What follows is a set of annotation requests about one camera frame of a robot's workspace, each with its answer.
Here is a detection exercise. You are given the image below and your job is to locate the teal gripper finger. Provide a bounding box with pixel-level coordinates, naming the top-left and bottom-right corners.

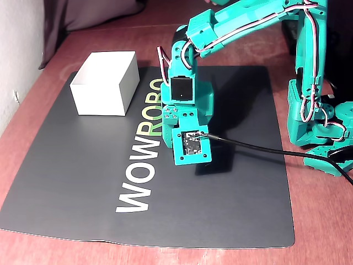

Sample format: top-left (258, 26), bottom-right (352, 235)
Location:
top-left (162, 104), bottom-right (180, 150)

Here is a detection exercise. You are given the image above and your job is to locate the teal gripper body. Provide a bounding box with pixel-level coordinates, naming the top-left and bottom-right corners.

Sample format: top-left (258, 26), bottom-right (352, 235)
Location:
top-left (161, 74), bottom-right (215, 130)

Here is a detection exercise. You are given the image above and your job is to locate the white open cardboard box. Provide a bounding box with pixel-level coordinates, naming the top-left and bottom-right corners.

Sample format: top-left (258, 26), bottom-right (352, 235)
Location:
top-left (69, 51), bottom-right (141, 116)

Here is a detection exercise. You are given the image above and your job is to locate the black WOWROBO printed mat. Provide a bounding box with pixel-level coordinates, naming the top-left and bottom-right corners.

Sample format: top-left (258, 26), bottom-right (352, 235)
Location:
top-left (0, 65), bottom-right (296, 249)

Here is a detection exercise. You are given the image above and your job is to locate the grey fabric curtain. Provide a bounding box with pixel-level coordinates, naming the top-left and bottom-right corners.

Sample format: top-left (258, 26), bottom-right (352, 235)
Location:
top-left (38, 0), bottom-right (147, 70)

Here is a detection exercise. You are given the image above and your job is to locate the teal wrist camera module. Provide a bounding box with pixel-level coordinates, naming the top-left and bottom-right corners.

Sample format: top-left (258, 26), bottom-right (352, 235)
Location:
top-left (171, 126), bottom-right (213, 166)

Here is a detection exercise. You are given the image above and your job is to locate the white red servo wire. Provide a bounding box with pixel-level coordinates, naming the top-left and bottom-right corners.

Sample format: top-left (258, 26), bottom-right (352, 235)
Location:
top-left (156, 45), bottom-right (173, 85)

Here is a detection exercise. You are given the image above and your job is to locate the black camera cable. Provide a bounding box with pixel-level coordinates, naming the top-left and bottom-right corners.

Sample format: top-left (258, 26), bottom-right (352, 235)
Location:
top-left (202, 132), bottom-right (353, 186)

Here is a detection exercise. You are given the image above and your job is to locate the teal robot base plate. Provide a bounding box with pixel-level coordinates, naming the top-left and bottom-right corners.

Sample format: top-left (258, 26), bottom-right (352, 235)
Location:
top-left (303, 145), bottom-right (353, 179)

